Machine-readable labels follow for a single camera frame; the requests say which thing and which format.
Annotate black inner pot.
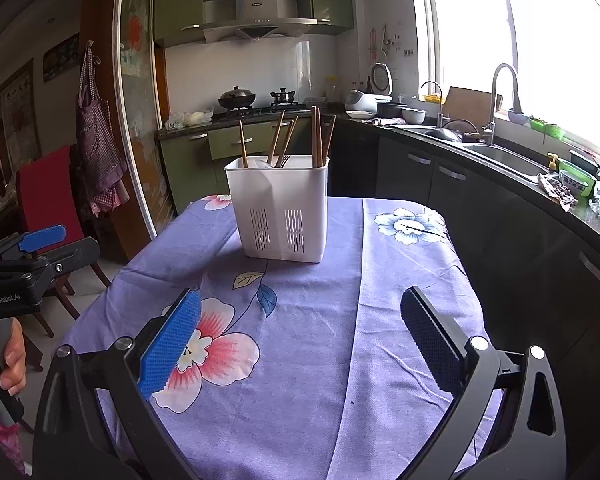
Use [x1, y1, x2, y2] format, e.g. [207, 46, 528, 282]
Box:
[376, 101, 407, 120]

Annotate black wok with lid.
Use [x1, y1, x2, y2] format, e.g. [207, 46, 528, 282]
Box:
[217, 86, 257, 111]

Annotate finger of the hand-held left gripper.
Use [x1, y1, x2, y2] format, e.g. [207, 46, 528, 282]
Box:
[39, 236, 101, 282]
[17, 225, 67, 256]

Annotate steel sink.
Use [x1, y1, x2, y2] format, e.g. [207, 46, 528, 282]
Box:
[400, 125, 551, 178]

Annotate window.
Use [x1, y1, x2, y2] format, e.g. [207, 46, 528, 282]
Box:
[420, 0, 600, 151]

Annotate glass sliding door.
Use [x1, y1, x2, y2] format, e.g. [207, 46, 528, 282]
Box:
[114, 0, 176, 261]

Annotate green base cabinets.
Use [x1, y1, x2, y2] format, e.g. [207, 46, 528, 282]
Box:
[158, 122, 331, 201]

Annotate green plastic containers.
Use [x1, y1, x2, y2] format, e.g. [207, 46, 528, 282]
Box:
[529, 116, 566, 140]

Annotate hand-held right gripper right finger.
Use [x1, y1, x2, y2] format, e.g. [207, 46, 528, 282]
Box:
[400, 286, 567, 480]

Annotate tall steel faucet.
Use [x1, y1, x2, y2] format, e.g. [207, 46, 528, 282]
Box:
[482, 63, 523, 146]

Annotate steel range hood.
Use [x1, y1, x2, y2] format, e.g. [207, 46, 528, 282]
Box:
[201, 0, 318, 44]

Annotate purple floral tablecloth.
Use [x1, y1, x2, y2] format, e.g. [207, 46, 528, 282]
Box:
[55, 194, 506, 480]

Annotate patterned dish rag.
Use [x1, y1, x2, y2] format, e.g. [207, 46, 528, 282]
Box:
[536, 172, 578, 212]

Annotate hanging kitchen tools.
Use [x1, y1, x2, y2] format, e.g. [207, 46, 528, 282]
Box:
[367, 25, 401, 63]

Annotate small steel faucet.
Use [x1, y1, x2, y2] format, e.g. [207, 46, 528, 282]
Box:
[420, 80, 451, 128]

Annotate white rice cooker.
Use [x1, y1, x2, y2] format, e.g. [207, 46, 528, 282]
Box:
[344, 62, 394, 112]

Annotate person's left forearm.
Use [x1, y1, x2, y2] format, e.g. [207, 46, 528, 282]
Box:
[0, 395, 31, 478]

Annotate white plastic utensil holder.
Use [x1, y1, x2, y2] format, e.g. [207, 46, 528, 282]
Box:
[224, 155, 329, 264]

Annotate checked apron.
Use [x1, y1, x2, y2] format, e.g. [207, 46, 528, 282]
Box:
[75, 40, 130, 218]

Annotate dark framed picture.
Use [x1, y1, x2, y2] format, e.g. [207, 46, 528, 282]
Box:
[42, 34, 81, 83]

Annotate white plastic bag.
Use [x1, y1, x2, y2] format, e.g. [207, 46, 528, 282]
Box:
[164, 109, 214, 131]

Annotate blue patterned bowl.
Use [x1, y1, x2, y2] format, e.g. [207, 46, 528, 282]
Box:
[560, 169, 593, 196]

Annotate dark pan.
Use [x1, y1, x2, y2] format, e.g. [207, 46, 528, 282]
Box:
[425, 119, 481, 143]

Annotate framed wall scroll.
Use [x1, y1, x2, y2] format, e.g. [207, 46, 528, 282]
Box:
[0, 60, 41, 161]

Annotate red chair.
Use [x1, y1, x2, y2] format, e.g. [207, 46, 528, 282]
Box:
[15, 145, 112, 338]

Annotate black gas stove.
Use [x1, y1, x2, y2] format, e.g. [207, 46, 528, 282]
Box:
[212, 105, 313, 121]

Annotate person's left hand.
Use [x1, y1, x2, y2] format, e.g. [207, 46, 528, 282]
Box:
[0, 316, 28, 392]

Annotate dark base cabinets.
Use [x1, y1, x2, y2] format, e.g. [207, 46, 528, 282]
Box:
[325, 115, 600, 461]

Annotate wooden cutting board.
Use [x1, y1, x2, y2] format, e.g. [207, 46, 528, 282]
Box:
[442, 86, 503, 128]

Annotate green wall cabinets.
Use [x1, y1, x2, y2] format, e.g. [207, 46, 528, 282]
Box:
[152, 0, 357, 50]

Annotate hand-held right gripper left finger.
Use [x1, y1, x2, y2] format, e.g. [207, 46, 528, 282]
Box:
[32, 287, 202, 480]

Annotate bunch of wooden chopsticks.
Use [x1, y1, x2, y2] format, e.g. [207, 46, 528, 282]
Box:
[237, 106, 337, 170]

